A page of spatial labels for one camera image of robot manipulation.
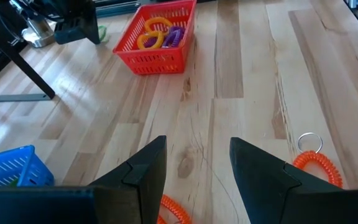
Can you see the red plastic basket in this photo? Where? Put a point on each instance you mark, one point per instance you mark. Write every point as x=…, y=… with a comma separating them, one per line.
x=154, y=62

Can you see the purple coil wristband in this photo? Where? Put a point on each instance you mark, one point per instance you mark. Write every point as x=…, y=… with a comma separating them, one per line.
x=150, y=42
x=174, y=35

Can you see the black perforated metal shelf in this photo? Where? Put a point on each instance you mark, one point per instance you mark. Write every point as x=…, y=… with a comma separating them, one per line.
x=26, y=67

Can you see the blue plastic basket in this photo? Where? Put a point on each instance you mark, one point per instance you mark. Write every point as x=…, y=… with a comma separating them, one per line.
x=11, y=168

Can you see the white bulb on metal base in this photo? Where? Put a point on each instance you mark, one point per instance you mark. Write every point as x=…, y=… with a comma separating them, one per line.
x=39, y=31

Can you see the orange coil wristband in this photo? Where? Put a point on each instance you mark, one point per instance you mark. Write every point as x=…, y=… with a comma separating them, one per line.
x=176, y=208
x=319, y=156

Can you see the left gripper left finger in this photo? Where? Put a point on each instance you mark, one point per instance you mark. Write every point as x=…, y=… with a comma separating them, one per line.
x=120, y=205

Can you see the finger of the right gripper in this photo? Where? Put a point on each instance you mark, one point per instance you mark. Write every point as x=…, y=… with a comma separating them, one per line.
x=76, y=29

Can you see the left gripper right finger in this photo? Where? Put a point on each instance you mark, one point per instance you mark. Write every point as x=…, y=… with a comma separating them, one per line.
x=291, y=202

